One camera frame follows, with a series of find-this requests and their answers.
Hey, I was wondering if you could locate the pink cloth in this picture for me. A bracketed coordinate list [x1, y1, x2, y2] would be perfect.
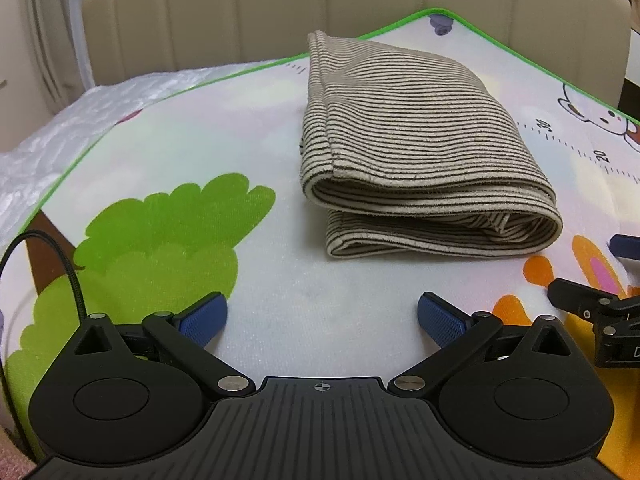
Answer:
[0, 427, 38, 480]

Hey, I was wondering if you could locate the striped beige shirt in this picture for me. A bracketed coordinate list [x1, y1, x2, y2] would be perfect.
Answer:
[298, 30, 563, 261]

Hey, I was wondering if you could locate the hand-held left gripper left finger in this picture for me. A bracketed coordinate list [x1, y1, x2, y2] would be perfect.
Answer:
[74, 291, 255, 397]

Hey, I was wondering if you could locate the grey curtain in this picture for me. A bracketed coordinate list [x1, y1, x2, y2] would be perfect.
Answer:
[0, 0, 86, 116]

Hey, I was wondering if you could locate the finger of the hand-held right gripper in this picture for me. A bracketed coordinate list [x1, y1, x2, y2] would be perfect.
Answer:
[607, 234, 640, 262]
[547, 277, 640, 328]

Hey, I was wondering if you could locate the printed cartoon play mat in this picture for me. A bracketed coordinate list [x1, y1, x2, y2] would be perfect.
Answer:
[0, 7, 640, 480]

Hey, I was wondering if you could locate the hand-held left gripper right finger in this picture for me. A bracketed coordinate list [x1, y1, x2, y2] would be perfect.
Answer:
[390, 291, 574, 397]

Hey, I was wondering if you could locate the black cable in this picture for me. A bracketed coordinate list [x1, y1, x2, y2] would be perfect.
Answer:
[0, 230, 90, 461]

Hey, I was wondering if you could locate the beige upholstered headboard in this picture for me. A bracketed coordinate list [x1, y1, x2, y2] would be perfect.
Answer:
[81, 0, 632, 111]

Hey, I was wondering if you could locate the white quilted bedsheet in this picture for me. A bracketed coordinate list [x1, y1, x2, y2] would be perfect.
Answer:
[0, 57, 301, 221]

